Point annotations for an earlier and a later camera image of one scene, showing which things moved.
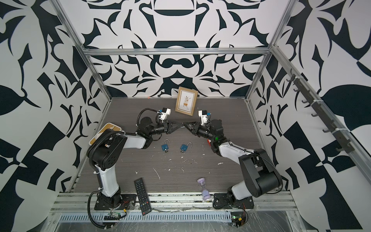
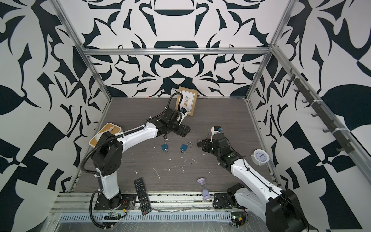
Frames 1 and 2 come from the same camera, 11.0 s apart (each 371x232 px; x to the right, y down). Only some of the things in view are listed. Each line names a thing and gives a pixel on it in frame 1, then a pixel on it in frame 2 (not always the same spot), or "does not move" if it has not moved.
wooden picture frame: x=186 y=101 does not move
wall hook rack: x=339 y=132 does not move
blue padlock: x=184 y=147 does not move
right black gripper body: x=196 y=129 -> x=209 y=146
